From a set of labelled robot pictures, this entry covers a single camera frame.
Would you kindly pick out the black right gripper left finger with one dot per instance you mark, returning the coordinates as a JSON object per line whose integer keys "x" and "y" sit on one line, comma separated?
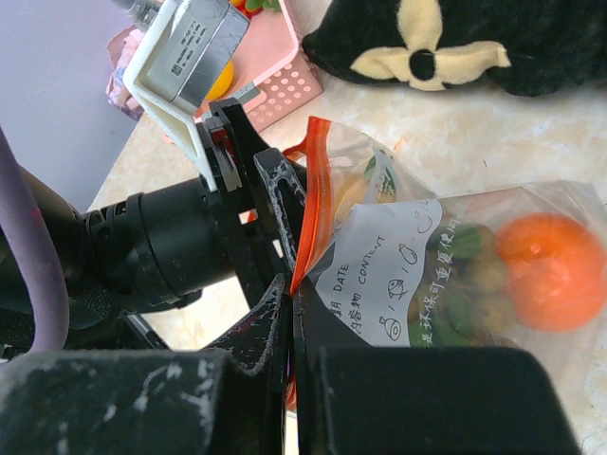
{"x": 246, "y": 409}

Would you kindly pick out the pink cloth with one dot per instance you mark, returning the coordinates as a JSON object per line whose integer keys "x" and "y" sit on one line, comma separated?
{"x": 121, "y": 50}

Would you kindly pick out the black pillow cream flowers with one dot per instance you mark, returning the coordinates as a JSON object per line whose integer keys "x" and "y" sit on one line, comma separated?
{"x": 527, "y": 48}

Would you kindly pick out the pink plastic basket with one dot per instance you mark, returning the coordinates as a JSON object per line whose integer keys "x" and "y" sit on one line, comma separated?
{"x": 272, "y": 76}

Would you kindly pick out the orange persimmon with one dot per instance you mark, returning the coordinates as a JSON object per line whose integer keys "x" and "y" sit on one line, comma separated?
{"x": 556, "y": 271}

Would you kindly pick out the clear zip bag orange zipper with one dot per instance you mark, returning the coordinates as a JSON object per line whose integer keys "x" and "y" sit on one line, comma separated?
{"x": 366, "y": 266}

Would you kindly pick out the yellow lemon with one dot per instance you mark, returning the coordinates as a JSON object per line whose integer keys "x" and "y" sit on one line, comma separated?
{"x": 223, "y": 83}

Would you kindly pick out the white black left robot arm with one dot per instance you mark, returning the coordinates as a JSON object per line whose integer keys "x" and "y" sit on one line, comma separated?
{"x": 67, "y": 277}

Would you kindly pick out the brown longan bunch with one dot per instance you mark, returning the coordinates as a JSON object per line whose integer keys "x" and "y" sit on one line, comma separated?
{"x": 461, "y": 300}

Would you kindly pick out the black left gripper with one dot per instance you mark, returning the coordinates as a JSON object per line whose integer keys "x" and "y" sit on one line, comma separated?
{"x": 158, "y": 250}

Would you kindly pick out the red cherry sprig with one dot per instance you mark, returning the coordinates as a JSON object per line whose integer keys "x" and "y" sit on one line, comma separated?
{"x": 253, "y": 7}

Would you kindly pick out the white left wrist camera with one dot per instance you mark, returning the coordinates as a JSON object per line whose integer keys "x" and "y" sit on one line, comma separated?
{"x": 185, "y": 47}

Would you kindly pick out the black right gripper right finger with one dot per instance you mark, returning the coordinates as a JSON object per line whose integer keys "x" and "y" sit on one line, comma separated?
{"x": 335, "y": 381}

